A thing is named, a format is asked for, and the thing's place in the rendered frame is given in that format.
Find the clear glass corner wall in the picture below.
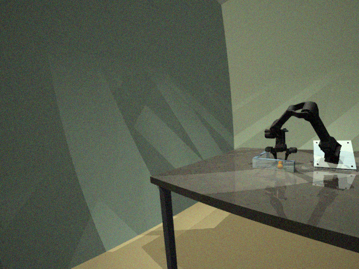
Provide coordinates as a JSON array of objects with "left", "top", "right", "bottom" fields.
[{"left": 252, "top": 152, "right": 294, "bottom": 172}]

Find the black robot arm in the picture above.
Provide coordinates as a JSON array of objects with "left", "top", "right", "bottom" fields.
[{"left": 264, "top": 101, "right": 342, "bottom": 164}]

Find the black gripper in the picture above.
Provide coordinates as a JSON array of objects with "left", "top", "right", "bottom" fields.
[{"left": 265, "top": 139, "right": 297, "bottom": 160}]

